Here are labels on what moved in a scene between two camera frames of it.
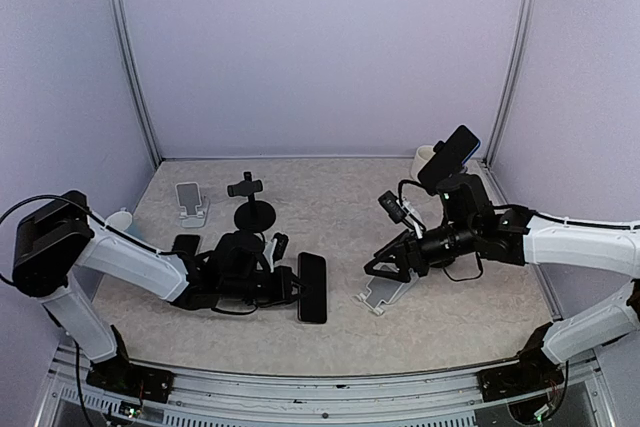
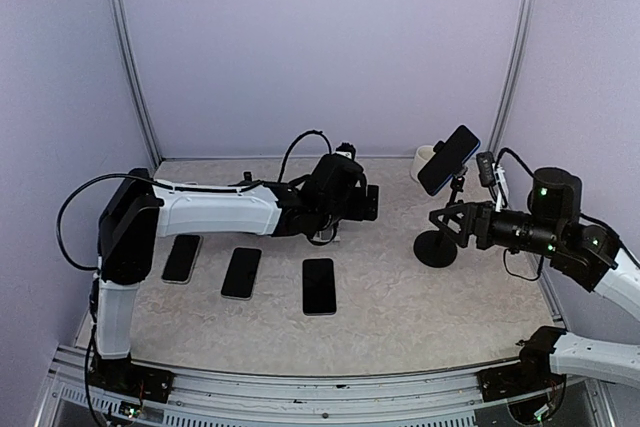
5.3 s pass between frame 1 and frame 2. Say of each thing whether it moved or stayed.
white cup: stayed
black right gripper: moved
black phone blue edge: stayed
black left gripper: moved
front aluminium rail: stayed
